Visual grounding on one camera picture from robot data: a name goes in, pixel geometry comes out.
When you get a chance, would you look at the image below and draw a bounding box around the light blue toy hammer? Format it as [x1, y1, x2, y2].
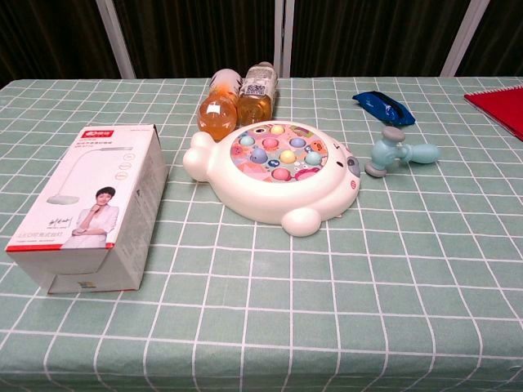
[364, 126, 441, 179]

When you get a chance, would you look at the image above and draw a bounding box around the white whack-a-mole toy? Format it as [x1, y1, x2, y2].
[182, 121, 362, 238]

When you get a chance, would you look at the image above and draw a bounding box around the blue snack packet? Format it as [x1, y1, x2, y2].
[352, 91, 417, 127]

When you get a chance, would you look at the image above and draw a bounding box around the green checkered tablecloth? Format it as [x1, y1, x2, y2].
[0, 75, 523, 392]

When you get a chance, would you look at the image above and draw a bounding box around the yellow tea bottle QR label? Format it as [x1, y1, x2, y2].
[236, 61, 279, 127]

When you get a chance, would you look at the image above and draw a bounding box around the red notebook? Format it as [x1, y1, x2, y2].
[463, 85, 523, 142]

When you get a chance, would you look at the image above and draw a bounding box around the white desk lamp box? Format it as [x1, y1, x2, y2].
[5, 124, 169, 296]

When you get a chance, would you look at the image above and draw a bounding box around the orange juice bottle white label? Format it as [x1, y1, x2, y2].
[197, 68, 240, 143]

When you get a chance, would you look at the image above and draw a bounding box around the white frame post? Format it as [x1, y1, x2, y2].
[273, 0, 295, 78]
[95, 0, 136, 80]
[440, 0, 491, 78]

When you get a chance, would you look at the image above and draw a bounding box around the dark curtain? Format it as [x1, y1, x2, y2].
[0, 0, 523, 89]

